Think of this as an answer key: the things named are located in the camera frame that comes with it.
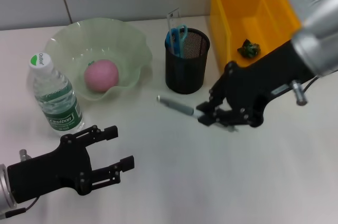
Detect clear plastic ruler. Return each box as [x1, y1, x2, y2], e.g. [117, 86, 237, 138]
[166, 7, 182, 55]

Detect clear green-label water bottle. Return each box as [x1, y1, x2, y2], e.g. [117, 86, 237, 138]
[28, 52, 86, 138]

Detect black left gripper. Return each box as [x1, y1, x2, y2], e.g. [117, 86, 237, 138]
[7, 125, 136, 204]

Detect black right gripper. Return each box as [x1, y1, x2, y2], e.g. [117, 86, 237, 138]
[196, 41, 317, 129]

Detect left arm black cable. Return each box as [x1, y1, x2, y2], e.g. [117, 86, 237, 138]
[0, 196, 40, 219]

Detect white grey ballpoint pen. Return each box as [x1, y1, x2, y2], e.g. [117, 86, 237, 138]
[156, 95, 240, 133]

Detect green plastic wrapper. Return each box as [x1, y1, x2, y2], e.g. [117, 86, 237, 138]
[237, 38, 261, 60]

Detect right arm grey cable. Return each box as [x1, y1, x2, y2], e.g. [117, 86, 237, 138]
[290, 76, 322, 106]

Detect pale green glass fruit plate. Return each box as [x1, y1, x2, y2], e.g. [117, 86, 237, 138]
[43, 17, 154, 102]

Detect yellow plastic bin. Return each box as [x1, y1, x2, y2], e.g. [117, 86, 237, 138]
[208, 0, 303, 73]

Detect black mesh pen cup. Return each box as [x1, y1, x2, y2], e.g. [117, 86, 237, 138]
[165, 27, 211, 95]

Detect blue scissors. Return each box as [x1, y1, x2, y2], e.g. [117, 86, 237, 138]
[165, 24, 189, 58]

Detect pink toy peach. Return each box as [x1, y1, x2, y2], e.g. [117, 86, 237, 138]
[83, 59, 119, 92]

